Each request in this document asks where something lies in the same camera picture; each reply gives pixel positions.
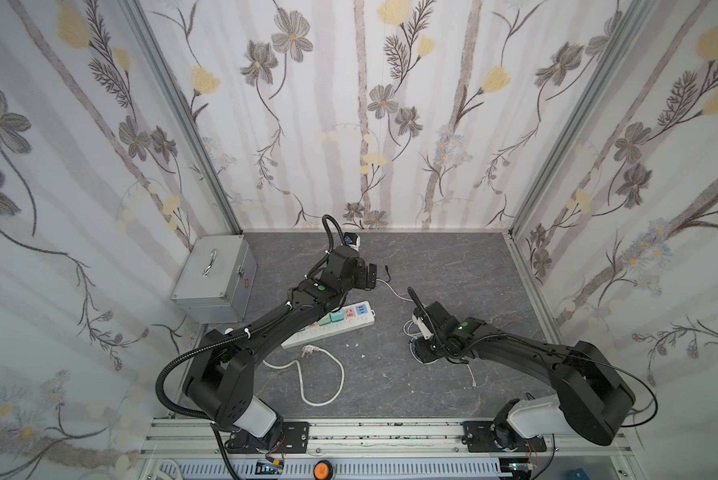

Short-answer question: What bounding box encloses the white slotted cable duct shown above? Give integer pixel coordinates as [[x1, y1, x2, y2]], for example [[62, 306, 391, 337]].
[[145, 458, 512, 479]]

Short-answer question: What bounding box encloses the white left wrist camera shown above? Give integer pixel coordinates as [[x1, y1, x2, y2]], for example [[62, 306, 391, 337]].
[[342, 232, 361, 251]]

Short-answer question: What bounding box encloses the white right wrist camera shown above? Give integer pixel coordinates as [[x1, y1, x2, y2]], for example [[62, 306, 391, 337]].
[[411, 315, 433, 340]]

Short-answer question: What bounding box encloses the white colourful power strip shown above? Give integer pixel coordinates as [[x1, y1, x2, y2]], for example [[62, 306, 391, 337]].
[[281, 301, 375, 349]]

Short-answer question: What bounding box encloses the teal charger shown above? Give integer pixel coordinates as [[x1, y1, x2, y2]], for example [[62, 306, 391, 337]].
[[329, 310, 345, 323]]

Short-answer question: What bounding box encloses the grey metal first-aid box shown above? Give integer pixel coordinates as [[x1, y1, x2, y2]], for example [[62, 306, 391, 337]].
[[170, 235, 257, 324]]

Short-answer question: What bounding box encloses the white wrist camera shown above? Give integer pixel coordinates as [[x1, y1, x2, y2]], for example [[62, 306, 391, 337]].
[[411, 315, 433, 340], [342, 232, 361, 251]]

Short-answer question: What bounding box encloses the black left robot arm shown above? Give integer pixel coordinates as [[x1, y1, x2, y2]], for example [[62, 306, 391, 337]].
[[155, 214, 377, 449]]

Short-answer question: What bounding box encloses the orange emergency button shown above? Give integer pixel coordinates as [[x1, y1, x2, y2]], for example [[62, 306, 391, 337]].
[[312, 460, 335, 480]]

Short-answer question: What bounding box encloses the green charger with black cable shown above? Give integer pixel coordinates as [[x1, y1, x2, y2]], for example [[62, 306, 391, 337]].
[[317, 315, 332, 327]]

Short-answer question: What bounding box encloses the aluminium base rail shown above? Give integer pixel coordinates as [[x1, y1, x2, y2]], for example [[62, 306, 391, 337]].
[[136, 418, 634, 460]]

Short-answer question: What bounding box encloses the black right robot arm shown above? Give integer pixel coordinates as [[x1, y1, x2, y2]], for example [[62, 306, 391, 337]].
[[408, 290, 636, 451]]

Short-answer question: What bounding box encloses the white charging cable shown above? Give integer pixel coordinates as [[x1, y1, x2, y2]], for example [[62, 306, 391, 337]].
[[375, 277, 478, 389]]

